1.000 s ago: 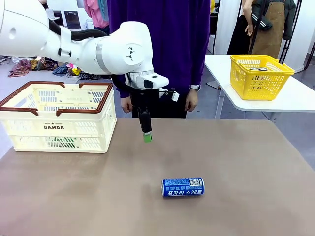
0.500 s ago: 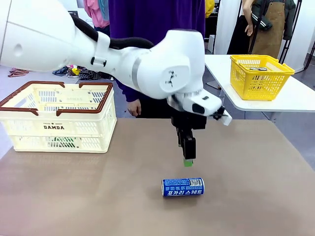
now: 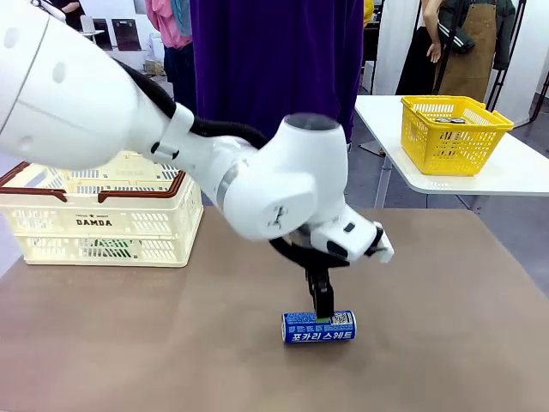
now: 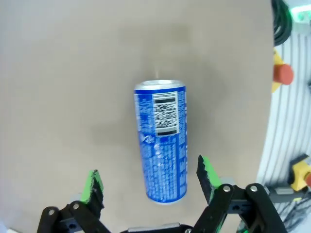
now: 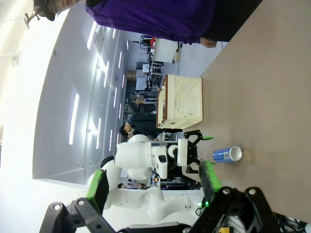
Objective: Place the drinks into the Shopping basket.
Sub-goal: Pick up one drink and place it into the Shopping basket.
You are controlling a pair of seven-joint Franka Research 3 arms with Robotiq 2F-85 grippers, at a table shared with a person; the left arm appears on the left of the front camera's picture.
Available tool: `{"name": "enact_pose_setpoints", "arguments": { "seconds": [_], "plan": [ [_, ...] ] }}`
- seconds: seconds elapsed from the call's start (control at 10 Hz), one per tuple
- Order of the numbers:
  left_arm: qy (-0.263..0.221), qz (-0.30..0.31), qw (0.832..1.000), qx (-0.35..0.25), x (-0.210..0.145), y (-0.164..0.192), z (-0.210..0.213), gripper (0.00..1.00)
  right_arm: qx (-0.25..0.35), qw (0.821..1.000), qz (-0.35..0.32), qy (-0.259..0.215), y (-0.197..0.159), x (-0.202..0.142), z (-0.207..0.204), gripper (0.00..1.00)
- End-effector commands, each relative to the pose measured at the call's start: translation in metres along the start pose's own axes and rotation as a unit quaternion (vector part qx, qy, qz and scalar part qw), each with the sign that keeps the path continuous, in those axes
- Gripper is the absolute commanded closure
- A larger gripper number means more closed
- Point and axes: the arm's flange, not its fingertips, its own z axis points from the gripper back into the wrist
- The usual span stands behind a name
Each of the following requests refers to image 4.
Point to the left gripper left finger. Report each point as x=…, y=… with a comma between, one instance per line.
x=93, y=194

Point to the red emergency stop button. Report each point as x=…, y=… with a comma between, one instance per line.
x=281, y=72

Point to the blue drink can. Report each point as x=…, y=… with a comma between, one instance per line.
x=161, y=143

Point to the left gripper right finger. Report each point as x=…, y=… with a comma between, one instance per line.
x=218, y=194

